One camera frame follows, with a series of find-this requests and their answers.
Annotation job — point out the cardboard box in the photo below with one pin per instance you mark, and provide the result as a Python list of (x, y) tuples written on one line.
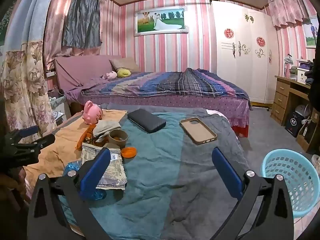
[(310, 135)]

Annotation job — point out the purple folded clothes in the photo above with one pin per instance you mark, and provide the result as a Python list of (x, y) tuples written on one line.
[(305, 65)]

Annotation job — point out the pink plush toy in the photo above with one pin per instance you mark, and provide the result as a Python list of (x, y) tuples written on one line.
[(110, 75)]

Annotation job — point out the purple bed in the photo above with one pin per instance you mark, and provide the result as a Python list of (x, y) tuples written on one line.
[(75, 72)]

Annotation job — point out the silver packet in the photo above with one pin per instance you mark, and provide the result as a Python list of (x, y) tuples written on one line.
[(115, 170)]

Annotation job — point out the orange cup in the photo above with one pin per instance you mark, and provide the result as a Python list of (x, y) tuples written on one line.
[(128, 152)]

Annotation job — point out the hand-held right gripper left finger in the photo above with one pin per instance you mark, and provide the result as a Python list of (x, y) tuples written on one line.
[(96, 170)]

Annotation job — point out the brown pillow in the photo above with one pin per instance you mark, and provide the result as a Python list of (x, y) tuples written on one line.
[(125, 63)]

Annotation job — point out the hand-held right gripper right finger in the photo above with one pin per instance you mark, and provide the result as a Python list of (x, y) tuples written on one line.
[(226, 172)]

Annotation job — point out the light blue plastic basket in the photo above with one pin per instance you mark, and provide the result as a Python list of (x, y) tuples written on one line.
[(282, 170)]

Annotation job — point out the orange packet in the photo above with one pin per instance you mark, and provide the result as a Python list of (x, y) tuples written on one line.
[(86, 136)]

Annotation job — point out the pink piggy bank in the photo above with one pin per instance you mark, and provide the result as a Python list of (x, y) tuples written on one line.
[(92, 115)]

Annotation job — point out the white box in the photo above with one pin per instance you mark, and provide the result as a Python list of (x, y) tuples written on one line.
[(302, 75)]

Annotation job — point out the grey hanging cloth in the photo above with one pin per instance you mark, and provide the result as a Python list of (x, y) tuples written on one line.
[(80, 17)]

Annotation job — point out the black bag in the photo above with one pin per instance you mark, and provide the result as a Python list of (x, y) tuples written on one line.
[(293, 125)]

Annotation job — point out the black coat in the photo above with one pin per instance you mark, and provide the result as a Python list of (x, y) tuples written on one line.
[(316, 85)]

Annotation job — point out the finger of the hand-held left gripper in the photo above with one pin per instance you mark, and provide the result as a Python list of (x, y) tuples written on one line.
[(28, 131), (40, 142)]

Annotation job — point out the beige cloth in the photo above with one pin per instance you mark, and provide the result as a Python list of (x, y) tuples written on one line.
[(107, 127)]

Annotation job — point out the white wardrobe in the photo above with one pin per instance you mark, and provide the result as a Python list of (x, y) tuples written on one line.
[(240, 67)]

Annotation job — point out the framed wedding photo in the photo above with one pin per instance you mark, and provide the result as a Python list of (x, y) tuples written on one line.
[(160, 21)]

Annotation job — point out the striped quilt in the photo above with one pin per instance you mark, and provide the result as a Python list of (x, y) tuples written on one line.
[(162, 82)]

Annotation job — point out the wooden desk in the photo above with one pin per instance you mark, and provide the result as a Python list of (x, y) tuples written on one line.
[(281, 97)]

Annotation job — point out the yellow-green plush toy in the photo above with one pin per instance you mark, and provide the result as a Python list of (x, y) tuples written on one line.
[(123, 72)]

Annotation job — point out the white power strip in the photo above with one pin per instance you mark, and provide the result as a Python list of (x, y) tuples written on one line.
[(50, 74)]

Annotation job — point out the desk lamp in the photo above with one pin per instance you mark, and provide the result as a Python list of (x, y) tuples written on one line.
[(288, 58)]

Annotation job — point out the grey-green cloth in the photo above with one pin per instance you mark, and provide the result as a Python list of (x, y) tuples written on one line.
[(57, 100)]

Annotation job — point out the red round paper decoration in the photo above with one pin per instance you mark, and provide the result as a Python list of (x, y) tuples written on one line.
[(260, 41), (228, 33)]

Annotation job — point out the small framed couple photo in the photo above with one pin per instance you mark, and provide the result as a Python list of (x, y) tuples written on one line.
[(311, 32)]

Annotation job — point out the brown phone case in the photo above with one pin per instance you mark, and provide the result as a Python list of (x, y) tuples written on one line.
[(197, 130)]

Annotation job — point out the floral curtain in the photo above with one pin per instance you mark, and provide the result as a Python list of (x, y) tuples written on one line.
[(22, 80)]

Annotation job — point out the white shoe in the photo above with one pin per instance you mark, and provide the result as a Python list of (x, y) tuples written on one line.
[(316, 161)]

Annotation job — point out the pink valance curtain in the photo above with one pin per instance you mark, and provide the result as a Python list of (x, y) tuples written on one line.
[(287, 10)]

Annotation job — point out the black case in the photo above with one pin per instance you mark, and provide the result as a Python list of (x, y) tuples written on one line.
[(146, 121)]

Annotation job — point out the blue plastic wrapper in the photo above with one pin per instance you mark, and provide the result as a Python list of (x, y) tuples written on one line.
[(71, 166)]

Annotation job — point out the dark clothes pile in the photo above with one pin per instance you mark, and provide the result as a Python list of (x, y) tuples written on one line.
[(310, 77)]

